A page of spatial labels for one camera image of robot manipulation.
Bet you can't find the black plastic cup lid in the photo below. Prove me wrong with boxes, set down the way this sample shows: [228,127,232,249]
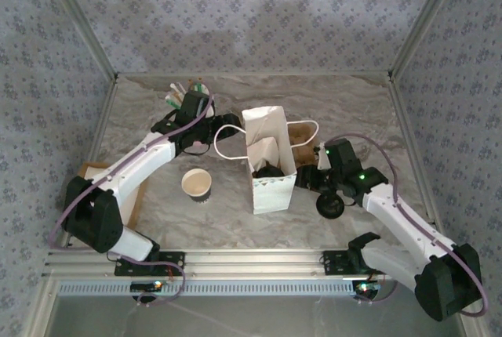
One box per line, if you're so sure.
[254,162,282,179]
[315,191,347,220]

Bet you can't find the white paper bag rope handles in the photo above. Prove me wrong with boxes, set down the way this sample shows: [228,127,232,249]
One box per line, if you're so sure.
[213,105,321,216]

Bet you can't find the brown pulp cup carrier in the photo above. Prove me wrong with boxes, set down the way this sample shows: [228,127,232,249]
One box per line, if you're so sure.
[288,123,325,169]

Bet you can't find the white paper cup black print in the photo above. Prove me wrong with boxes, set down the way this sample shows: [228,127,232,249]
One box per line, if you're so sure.
[180,168,213,203]

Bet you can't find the small controller board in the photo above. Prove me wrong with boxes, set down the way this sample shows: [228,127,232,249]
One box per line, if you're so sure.
[351,280,382,295]
[130,281,164,293]

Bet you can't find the brown cardboard tray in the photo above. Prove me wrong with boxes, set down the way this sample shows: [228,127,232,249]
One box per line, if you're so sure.
[78,161,150,229]

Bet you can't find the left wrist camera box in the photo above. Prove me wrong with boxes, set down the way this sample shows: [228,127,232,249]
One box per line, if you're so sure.
[198,97,216,119]

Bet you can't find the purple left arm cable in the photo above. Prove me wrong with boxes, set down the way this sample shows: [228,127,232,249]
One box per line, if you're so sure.
[47,92,216,309]

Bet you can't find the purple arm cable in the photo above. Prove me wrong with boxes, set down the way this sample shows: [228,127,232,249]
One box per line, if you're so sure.
[327,132,490,317]
[47,92,216,309]

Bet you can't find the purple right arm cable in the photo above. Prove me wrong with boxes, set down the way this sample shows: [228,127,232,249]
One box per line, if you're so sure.
[327,132,490,317]

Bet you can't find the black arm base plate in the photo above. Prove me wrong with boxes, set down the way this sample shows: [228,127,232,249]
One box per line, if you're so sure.
[322,249,395,276]
[113,248,186,277]

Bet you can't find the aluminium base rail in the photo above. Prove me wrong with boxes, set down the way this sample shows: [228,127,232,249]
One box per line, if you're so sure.
[42,246,470,277]

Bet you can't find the grey slotted cable duct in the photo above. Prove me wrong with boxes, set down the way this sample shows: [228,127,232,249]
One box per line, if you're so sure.
[58,280,380,298]

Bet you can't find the aluminium frame post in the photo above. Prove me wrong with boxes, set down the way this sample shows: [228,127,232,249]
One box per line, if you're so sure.
[387,0,467,79]
[38,0,119,79]

